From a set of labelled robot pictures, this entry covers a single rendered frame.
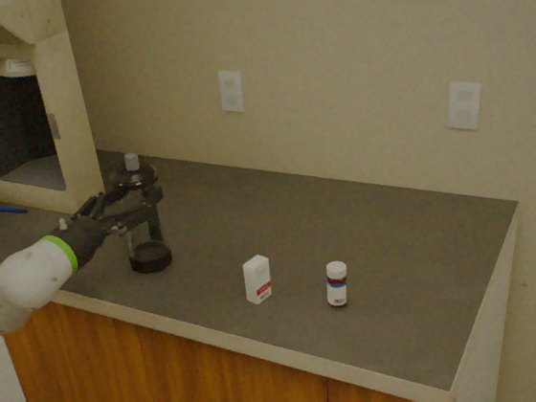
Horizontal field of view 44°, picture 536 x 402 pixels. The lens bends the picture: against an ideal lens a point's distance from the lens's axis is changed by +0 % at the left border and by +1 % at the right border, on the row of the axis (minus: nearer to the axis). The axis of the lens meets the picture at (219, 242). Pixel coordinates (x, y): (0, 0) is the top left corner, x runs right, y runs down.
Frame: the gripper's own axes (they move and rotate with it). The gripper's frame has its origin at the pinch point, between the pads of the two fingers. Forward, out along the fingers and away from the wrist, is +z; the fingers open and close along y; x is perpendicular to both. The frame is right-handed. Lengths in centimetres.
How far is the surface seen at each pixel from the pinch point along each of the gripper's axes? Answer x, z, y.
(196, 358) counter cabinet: 30.2, -13.9, -19.0
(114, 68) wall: -7, 57, 47
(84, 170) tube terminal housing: 7.5, 18.5, 32.2
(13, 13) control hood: -35.8, 9.5, 32.4
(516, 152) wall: 8, 57, -69
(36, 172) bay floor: 11, 20, 52
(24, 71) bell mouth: -19.9, 16.5, 42.0
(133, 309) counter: 18.2, -16.6, -6.8
